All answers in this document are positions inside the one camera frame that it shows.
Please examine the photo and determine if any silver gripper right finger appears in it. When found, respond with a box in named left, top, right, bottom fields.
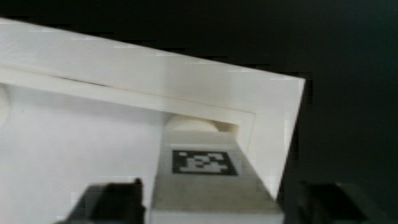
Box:
left=282, top=181, right=394, bottom=224

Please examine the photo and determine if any white leg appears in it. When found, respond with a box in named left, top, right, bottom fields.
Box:
left=149, top=115, right=284, bottom=224

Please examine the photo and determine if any white square table top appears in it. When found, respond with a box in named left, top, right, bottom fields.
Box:
left=0, top=67, right=253, bottom=224

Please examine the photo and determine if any white L-shaped obstacle wall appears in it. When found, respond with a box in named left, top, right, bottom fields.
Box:
left=0, top=18, right=305, bottom=192

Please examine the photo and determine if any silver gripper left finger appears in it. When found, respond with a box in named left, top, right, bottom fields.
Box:
left=56, top=179, right=145, bottom=224

